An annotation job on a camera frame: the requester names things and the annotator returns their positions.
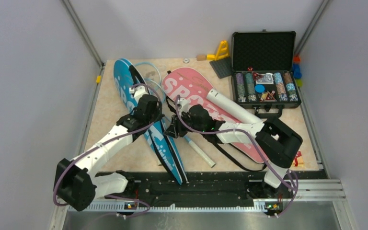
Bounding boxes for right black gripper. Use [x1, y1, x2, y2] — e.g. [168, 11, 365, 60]
[164, 110, 205, 138]

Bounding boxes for blue badminton racket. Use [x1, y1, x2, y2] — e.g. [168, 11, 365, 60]
[145, 78, 216, 168]
[134, 61, 166, 102]

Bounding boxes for blue racket cover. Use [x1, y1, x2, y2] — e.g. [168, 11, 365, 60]
[113, 58, 189, 185]

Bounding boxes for white shuttlecock tube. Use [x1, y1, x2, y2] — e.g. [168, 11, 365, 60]
[207, 88, 263, 124]

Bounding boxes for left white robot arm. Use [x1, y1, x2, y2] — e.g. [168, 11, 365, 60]
[53, 93, 161, 211]

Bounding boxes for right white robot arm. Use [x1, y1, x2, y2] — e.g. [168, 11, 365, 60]
[165, 104, 303, 197]

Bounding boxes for pink racket cover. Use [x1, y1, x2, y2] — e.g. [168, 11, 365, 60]
[161, 67, 269, 165]

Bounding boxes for small wooden block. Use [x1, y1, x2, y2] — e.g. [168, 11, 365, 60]
[196, 54, 207, 61]

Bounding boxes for dark grey building plate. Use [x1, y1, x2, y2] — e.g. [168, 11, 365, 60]
[210, 57, 232, 79]

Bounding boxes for yellow letter A toy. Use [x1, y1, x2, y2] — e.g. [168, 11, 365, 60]
[207, 40, 230, 61]

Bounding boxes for black poker chip case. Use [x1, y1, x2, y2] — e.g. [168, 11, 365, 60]
[231, 31, 301, 118]

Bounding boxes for red white card box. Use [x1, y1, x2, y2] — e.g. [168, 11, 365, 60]
[292, 150, 304, 167]

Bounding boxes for coloured toys in corner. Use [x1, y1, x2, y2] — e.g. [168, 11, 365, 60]
[292, 56, 303, 87]

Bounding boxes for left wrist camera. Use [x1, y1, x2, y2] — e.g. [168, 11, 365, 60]
[129, 84, 149, 100]

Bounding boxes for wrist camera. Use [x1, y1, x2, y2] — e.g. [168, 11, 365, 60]
[175, 97, 190, 113]
[129, 84, 149, 100]

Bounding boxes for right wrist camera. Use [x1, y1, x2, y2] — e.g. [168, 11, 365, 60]
[175, 97, 190, 113]

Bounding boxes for yellow clip on frame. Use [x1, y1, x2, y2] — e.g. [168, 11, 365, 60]
[95, 75, 101, 84]

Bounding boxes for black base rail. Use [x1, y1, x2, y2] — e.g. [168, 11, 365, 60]
[112, 171, 293, 208]

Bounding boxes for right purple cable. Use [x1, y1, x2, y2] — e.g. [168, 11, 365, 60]
[174, 95, 299, 217]

